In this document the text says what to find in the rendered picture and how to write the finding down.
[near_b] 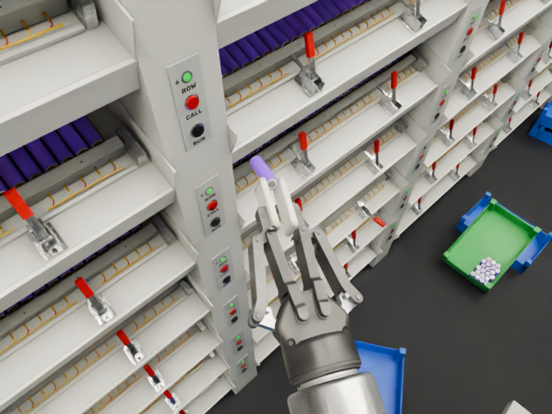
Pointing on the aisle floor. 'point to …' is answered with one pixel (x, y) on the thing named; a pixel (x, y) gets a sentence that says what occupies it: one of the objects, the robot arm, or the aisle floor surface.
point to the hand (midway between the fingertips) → (276, 207)
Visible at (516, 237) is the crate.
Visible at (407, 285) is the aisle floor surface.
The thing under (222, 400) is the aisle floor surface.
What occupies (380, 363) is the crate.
